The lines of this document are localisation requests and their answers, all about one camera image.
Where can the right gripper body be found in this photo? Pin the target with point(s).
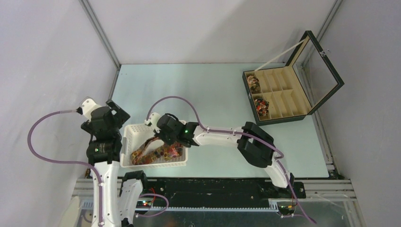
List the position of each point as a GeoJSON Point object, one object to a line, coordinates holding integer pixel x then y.
{"type": "Point", "coordinates": [169, 139]}

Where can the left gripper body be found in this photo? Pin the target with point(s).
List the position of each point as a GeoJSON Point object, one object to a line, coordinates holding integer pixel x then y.
{"type": "Point", "coordinates": [88, 126]}

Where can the colourful patterned tie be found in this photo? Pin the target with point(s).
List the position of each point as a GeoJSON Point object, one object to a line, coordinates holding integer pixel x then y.
{"type": "Point", "coordinates": [145, 155]}

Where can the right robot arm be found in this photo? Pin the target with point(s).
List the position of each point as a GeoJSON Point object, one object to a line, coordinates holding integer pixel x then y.
{"type": "Point", "coordinates": [255, 145]}

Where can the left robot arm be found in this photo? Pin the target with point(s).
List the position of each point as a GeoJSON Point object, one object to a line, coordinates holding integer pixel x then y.
{"type": "Point", "coordinates": [113, 208]}

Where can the white perforated plastic basket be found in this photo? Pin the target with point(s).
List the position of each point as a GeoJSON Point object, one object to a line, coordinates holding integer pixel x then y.
{"type": "Point", "coordinates": [134, 136]}

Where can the rolled tie near compartment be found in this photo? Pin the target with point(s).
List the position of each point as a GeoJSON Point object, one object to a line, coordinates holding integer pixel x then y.
{"type": "Point", "coordinates": [262, 107]}

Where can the rolled tie compartment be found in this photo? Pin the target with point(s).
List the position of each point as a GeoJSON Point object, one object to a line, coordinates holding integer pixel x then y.
{"type": "Point", "coordinates": [262, 107]}
{"type": "Point", "coordinates": [253, 84]}

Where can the rolled tie far compartment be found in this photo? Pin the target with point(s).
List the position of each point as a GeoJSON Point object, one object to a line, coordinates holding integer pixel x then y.
{"type": "Point", "coordinates": [253, 84]}

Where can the black compartment tie box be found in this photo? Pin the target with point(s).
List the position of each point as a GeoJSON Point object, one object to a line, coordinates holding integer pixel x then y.
{"type": "Point", "coordinates": [298, 88]}

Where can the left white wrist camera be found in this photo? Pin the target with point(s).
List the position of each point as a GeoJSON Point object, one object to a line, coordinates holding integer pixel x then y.
{"type": "Point", "coordinates": [87, 106]}

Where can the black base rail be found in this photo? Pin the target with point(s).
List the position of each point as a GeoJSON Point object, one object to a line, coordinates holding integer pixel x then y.
{"type": "Point", "coordinates": [223, 193]}

